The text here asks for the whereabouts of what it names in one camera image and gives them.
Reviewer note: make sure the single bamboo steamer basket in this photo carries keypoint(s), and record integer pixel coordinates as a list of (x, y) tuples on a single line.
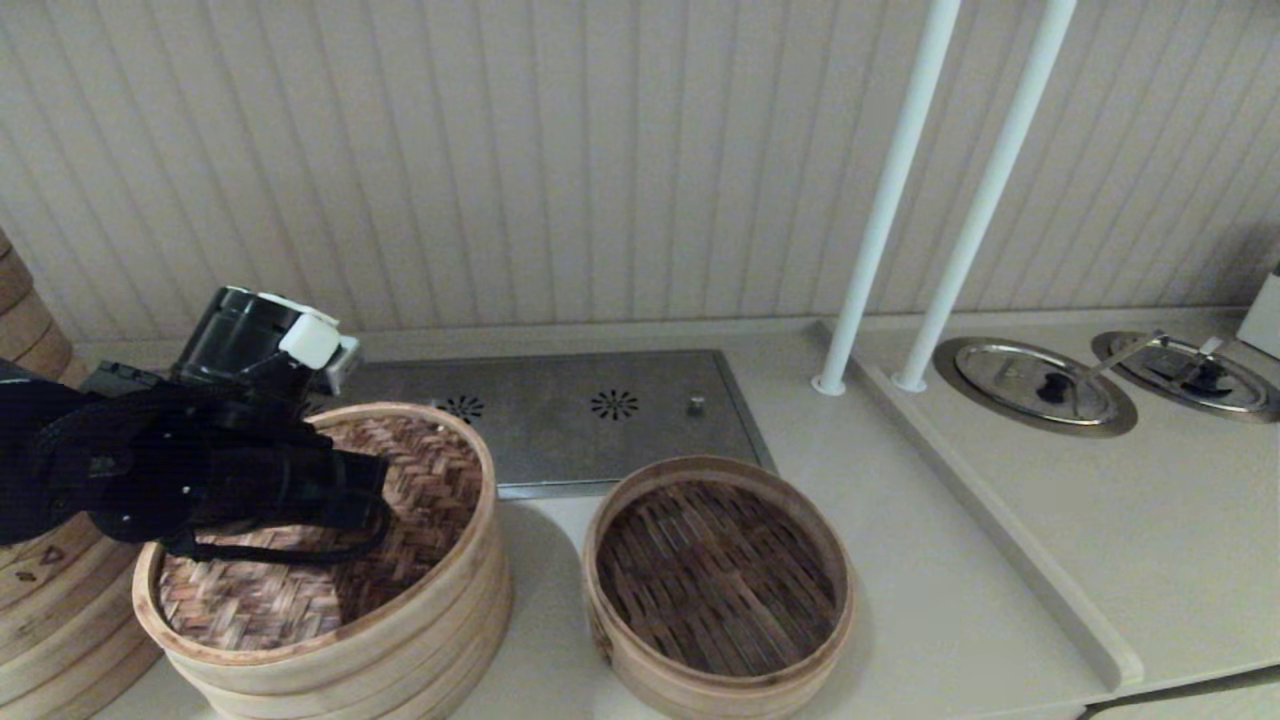
[(720, 590)]

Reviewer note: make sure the perforated stainless steel plate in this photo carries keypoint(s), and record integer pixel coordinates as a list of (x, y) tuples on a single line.
[(560, 440)]

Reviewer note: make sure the large bamboo steamer with cloth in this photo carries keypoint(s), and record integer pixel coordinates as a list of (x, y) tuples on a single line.
[(430, 660)]

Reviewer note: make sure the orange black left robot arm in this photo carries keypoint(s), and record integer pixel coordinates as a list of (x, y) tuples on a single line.
[(30, 470)]

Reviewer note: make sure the right round steel pot lid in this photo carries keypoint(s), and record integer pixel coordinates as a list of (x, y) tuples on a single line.
[(1102, 352)]

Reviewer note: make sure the small steel plate knob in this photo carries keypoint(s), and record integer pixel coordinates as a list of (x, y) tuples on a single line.
[(696, 406)]

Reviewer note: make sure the white box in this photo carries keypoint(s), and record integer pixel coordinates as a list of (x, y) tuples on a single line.
[(1265, 315)]

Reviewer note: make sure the black white wrist camera mount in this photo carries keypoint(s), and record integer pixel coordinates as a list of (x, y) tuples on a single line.
[(235, 330)]

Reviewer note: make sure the white metal pole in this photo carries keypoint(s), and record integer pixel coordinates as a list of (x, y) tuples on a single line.
[(880, 220), (980, 200)]

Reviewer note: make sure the woven bamboo steamer lid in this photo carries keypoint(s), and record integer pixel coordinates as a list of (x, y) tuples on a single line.
[(420, 520)]

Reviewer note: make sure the round steel pot lid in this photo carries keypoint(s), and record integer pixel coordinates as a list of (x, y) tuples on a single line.
[(945, 375), (1000, 375), (1240, 388), (1102, 352)]

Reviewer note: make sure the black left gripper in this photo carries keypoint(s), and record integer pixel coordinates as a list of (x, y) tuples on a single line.
[(300, 485)]

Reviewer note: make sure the tall bamboo steamer stack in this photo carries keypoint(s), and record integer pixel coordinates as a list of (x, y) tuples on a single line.
[(60, 630)]

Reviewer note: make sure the left round steel pot lid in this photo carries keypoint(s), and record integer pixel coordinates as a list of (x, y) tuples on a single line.
[(945, 375)]

